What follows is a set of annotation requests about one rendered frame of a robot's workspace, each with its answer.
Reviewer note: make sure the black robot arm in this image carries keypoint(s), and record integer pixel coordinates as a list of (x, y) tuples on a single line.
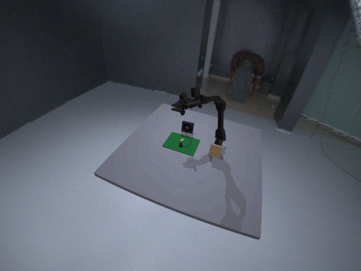
[(220, 133)]

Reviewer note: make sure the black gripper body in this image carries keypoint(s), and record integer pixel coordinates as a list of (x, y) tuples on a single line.
[(186, 103)]

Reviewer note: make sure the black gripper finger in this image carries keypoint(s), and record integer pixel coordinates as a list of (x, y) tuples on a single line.
[(178, 109), (178, 104)]

